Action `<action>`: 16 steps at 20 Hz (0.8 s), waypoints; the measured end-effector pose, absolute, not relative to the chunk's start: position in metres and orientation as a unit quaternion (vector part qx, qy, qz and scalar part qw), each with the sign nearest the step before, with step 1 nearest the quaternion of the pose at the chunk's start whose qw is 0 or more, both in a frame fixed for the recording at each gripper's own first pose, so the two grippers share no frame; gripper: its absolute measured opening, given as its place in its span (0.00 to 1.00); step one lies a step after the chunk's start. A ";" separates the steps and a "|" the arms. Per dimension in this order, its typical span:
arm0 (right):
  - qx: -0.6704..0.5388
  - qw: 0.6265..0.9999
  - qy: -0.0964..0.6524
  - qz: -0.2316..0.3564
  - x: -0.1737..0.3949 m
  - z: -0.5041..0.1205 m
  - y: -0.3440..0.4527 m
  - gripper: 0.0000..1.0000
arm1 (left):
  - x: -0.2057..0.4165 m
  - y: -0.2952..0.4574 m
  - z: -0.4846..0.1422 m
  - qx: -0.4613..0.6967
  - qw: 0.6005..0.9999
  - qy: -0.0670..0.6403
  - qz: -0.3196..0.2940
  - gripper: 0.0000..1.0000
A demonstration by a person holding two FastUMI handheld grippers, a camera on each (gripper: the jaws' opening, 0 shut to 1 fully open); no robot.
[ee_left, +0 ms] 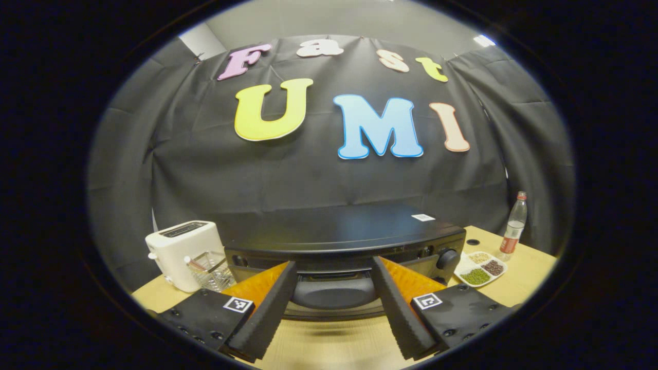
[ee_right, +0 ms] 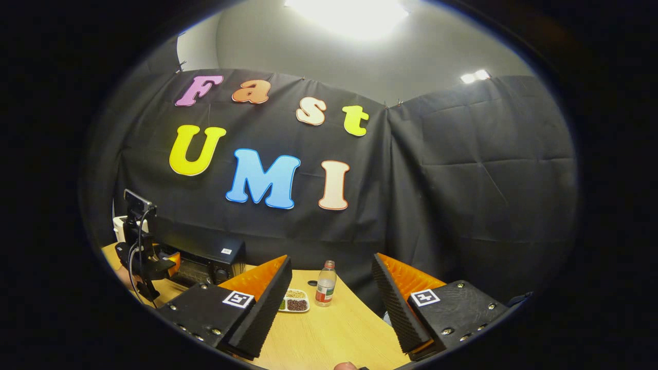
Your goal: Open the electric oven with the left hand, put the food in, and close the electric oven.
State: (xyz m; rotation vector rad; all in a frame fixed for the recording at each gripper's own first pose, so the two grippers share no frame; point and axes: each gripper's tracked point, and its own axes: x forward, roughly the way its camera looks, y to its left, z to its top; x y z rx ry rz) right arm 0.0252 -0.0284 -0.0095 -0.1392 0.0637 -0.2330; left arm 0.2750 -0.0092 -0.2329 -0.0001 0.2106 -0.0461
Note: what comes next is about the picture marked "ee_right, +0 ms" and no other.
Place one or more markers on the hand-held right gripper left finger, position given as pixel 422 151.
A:
pixel 267 303

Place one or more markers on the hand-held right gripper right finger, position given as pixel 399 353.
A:
pixel 398 308

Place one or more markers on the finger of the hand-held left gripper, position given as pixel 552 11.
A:
pixel 176 262

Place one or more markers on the black electric oven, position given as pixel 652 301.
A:
pixel 205 257

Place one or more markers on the white divided dish of beans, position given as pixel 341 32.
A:
pixel 297 303

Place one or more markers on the white toaster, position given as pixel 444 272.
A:
pixel 119 226

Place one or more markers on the clear bottle with red label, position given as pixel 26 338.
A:
pixel 325 288

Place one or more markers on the small ceiling light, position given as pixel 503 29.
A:
pixel 475 76

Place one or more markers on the large ceiling light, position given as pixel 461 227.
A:
pixel 349 15

